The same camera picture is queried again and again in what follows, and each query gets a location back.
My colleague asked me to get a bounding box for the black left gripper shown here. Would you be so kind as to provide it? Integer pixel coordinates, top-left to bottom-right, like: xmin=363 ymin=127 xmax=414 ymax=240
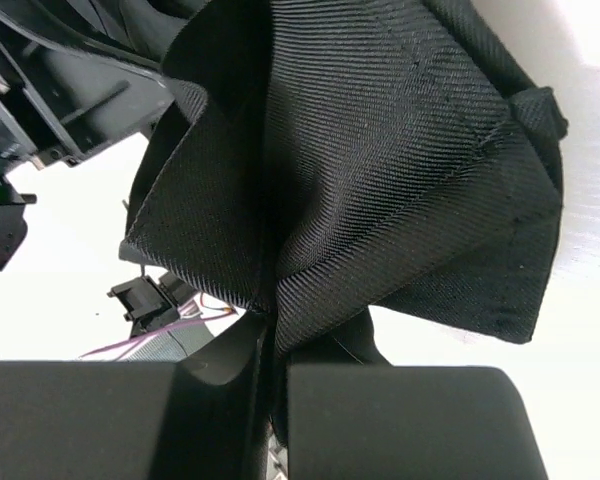
xmin=0 ymin=1 xmax=180 ymax=170

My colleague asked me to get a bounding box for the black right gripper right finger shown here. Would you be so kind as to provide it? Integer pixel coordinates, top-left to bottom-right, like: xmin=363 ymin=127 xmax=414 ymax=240
xmin=287 ymin=307 xmax=390 ymax=367

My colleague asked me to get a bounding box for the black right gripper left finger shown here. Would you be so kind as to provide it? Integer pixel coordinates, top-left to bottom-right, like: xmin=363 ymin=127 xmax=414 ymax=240
xmin=179 ymin=312 xmax=270 ymax=387

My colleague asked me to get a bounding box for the black pleated skirt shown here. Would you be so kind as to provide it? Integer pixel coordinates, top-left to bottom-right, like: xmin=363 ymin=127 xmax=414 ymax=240
xmin=118 ymin=0 xmax=570 ymax=436

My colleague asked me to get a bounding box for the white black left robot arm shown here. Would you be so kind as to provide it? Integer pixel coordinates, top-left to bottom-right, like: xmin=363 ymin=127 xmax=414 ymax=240
xmin=0 ymin=1 xmax=172 ymax=271

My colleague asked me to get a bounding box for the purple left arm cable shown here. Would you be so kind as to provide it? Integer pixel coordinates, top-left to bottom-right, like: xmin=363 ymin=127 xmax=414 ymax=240
xmin=77 ymin=304 xmax=216 ymax=361

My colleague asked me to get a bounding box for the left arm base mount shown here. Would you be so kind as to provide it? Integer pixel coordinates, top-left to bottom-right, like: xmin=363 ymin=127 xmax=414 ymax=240
xmin=102 ymin=272 xmax=214 ymax=361

